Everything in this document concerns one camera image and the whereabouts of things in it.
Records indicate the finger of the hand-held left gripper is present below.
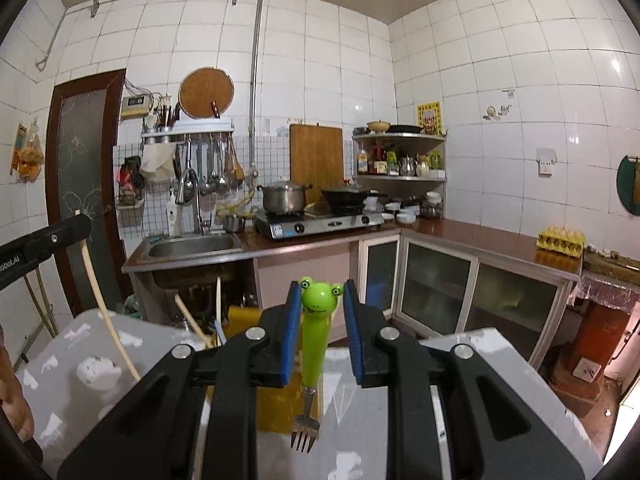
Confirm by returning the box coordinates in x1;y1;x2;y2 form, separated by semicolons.
0;215;93;263

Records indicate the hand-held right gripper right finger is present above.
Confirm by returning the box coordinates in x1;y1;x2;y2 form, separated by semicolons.
343;279;604;480

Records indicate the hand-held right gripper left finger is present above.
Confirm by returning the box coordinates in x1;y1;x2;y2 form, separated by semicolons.
56;280;303;480

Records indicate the green frog handle fork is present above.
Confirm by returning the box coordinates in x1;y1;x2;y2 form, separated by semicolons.
291;276;345;453

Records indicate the pale chopstick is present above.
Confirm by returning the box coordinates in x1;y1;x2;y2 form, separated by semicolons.
79;240;142;382

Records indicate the person's left forearm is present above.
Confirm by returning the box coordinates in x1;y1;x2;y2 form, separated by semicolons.
0;325;35;444

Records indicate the row of hanging kitchen utensils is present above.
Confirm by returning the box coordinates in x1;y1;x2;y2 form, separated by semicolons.
172;132;247;197

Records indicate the brown framed glass door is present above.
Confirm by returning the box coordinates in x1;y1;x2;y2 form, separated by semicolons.
46;69;129;317

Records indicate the yellow box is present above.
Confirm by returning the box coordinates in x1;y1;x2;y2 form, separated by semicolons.
227;304;327;434

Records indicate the hanging plastic bag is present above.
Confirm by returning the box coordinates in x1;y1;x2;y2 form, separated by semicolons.
11;120;46;184

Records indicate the glass door cabinet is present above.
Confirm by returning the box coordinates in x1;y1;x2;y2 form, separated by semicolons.
357;232;574;369

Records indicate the gas stove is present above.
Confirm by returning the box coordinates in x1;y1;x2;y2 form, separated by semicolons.
253;208;386;241

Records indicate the grey patterned tablecloth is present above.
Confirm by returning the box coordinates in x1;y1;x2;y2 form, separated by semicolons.
14;309;603;480

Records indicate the white soap bottle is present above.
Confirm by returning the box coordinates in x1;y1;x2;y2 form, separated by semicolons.
166;189;181;237

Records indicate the beige hanging cloth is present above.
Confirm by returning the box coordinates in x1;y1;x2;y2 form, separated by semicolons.
139;141;177;182

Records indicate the group of white bowls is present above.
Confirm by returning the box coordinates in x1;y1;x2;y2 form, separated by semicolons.
365;194;419;225

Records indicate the steel sink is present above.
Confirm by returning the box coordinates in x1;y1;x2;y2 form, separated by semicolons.
136;232;246;267

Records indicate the black wok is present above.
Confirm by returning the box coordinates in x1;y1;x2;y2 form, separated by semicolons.
320;184;389;209

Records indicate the metal faucet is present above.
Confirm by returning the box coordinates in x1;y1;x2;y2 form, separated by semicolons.
175;169;211;236

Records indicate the large steel pot with lid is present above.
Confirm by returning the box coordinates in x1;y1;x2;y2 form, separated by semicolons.
256;177;307;214

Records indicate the glass jar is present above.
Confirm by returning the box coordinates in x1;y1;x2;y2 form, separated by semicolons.
421;191;445;220

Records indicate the metal cutlery caddy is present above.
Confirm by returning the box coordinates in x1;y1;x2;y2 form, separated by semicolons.
145;97;181;131

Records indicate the brown countertop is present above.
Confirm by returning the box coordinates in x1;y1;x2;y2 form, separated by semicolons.
122;217;584;284

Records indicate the row of condiment bottles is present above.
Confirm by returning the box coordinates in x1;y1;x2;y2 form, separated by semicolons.
356;142;445;177

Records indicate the rectangular wooden cutting board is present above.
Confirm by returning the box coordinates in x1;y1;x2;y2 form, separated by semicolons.
289;123;345;206

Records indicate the round wooden board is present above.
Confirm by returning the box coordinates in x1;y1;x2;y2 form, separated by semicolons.
178;66;236;119

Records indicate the yellow egg carton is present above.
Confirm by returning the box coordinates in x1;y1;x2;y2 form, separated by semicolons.
536;225;586;257

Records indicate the clear plastic table cover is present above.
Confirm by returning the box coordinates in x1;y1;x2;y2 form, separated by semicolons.
567;272;640;312

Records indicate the green round board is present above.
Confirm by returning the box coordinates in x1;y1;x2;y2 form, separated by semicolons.
616;155;640;219

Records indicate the wire wall basket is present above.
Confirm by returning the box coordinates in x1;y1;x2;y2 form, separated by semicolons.
115;156;147;210

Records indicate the yellow hose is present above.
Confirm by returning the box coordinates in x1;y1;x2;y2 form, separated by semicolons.
215;192;259;219

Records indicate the beige wall control box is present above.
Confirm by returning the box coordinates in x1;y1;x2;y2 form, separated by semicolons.
120;94;154;121

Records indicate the corner wall shelf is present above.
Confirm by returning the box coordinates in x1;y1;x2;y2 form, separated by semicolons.
351;131;448;184

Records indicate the metal wall rack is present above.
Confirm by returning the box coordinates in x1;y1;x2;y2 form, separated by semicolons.
140;119;236;144

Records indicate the yellow wall poster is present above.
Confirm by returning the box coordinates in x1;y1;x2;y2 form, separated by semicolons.
416;101;444;136

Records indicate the white wall socket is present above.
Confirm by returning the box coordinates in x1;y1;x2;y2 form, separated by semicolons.
536;147;558;177

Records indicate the metal wall pipe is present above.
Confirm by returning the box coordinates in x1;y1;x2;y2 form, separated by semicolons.
35;0;266;171

